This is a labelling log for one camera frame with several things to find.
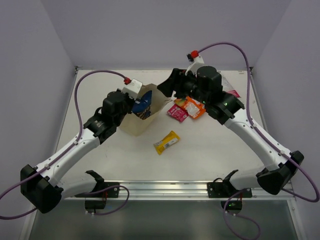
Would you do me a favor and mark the small red snack packet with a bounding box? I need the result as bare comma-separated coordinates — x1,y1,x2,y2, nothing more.
166,104,189,123

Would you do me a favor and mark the blue snack packet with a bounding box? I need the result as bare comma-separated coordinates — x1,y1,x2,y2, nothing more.
132,90,152,120

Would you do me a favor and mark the aluminium rail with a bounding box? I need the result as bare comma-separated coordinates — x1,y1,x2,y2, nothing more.
34,180,296,201

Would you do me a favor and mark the magenta large snack packet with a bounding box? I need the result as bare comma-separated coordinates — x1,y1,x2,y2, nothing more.
221,75,241,98

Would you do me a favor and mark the orange snack packet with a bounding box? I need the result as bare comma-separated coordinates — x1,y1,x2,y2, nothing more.
174,96,206,120

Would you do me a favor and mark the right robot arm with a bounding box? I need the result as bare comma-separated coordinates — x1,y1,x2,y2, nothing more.
157,66,304,197

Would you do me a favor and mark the brown paper bag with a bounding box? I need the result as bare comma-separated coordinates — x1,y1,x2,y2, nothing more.
119,83,172,137

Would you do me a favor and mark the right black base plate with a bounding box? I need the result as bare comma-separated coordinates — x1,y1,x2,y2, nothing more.
206,178,240,198

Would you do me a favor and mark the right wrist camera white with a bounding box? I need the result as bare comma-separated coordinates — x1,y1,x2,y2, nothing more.
185,50,205,75

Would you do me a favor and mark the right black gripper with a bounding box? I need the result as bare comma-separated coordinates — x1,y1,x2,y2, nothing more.
158,67,211,106

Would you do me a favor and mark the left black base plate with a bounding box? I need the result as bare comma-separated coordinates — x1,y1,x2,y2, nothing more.
75,170,120,198

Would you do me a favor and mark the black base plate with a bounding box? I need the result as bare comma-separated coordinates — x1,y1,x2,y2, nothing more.
206,178,240,198
75,170,120,198

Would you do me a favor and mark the yellow snack packet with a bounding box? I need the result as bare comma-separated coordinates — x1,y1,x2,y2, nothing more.
153,131,180,155

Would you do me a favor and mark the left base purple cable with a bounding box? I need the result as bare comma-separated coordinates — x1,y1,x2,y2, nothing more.
84,183,131,218

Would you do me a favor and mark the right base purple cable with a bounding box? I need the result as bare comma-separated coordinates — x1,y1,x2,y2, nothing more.
222,192,262,238

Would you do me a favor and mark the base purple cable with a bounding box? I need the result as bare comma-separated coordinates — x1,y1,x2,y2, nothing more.
84,183,131,218
222,192,262,238

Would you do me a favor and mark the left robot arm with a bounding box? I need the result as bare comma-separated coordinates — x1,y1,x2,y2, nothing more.
20,89,138,214

